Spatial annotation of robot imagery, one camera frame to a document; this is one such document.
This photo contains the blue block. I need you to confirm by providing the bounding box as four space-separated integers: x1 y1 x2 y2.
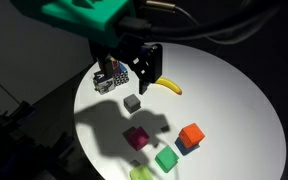
174 136 201 157

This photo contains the orange block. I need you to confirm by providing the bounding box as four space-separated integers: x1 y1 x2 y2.
178 122 206 149

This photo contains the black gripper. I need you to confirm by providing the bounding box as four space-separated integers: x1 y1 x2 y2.
88 31 164 95

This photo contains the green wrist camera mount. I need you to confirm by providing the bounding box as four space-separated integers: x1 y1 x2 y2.
40 0 137 47

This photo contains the white round table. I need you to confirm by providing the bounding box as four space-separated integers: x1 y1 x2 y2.
73 41 288 180

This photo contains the black white patterned cube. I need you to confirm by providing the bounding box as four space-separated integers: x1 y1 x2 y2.
113 63 130 87

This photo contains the yellow banana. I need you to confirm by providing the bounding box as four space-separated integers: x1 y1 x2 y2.
155 77 183 96

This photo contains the grey block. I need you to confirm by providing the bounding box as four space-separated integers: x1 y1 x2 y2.
123 93 142 114

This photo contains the black white letter cube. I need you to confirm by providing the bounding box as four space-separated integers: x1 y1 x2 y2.
92 70 116 96

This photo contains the pink block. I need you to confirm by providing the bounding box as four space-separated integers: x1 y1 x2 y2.
128 125 151 152

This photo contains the lime green block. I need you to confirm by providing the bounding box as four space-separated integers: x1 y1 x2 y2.
129 162 155 180

